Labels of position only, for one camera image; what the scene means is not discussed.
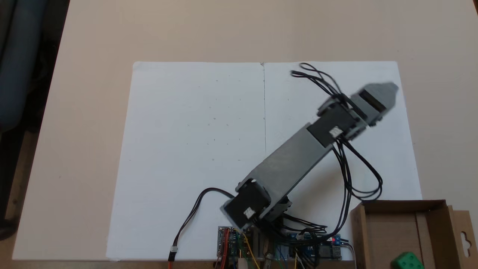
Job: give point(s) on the green dice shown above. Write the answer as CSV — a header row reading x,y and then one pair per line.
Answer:
x,y
407,261

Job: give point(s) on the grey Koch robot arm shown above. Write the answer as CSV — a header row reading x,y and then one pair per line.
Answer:
x,y
291,160

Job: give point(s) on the brown cardboard box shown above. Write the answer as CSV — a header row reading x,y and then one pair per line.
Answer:
x,y
381,231

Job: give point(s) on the blue circuit board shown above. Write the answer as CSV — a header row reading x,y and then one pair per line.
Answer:
x,y
325,248

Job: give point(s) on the white cylindrical part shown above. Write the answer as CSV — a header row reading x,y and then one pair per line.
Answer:
x,y
243,263

